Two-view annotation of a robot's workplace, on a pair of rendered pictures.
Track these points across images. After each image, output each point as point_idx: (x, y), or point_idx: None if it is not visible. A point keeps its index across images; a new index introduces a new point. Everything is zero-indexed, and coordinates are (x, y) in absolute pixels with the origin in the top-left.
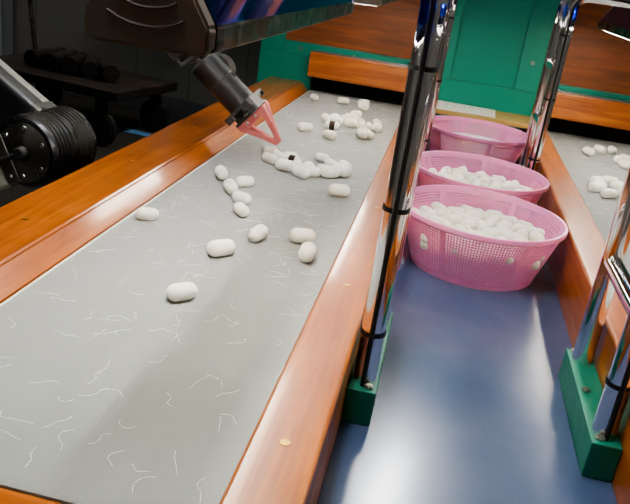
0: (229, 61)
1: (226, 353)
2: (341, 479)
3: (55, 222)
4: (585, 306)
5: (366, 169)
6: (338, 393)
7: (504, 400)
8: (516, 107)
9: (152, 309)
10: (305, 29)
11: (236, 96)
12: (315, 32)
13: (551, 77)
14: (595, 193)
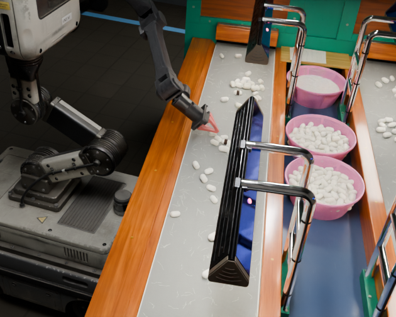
0: (188, 90)
1: (233, 307)
2: None
3: (144, 237)
4: (371, 243)
5: (262, 138)
6: None
7: (337, 297)
8: (337, 48)
9: (198, 285)
10: (212, 9)
11: (195, 116)
12: (217, 11)
13: (357, 73)
14: (380, 133)
